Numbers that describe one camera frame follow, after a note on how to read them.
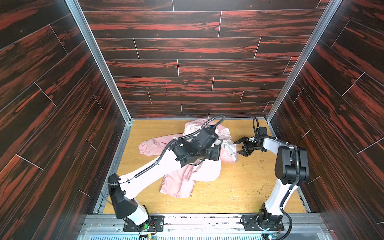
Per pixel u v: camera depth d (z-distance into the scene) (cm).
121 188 40
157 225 73
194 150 51
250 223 73
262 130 83
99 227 73
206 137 49
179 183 86
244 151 89
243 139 92
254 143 79
